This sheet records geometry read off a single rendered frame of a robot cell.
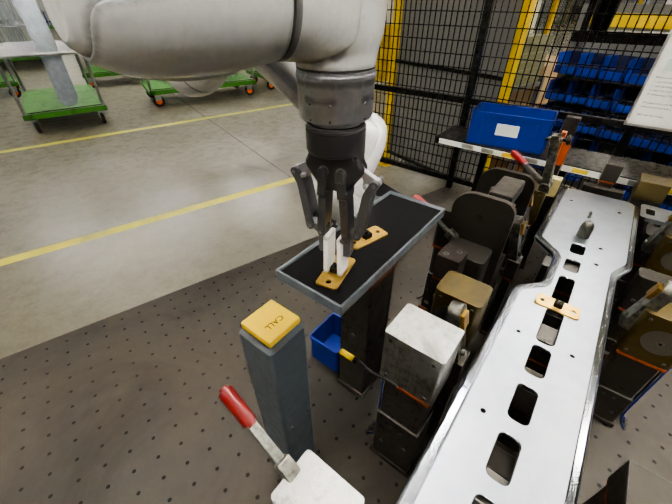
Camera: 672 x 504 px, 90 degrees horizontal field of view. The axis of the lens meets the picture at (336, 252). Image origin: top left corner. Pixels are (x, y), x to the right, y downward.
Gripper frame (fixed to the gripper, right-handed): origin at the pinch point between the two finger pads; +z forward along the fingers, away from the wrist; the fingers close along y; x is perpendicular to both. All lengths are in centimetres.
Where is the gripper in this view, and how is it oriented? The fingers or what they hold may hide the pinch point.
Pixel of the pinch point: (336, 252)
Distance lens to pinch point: 53.3
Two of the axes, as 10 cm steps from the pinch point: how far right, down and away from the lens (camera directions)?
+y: 9.1, 2.5, -3.3
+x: 4.2, -5.5, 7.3
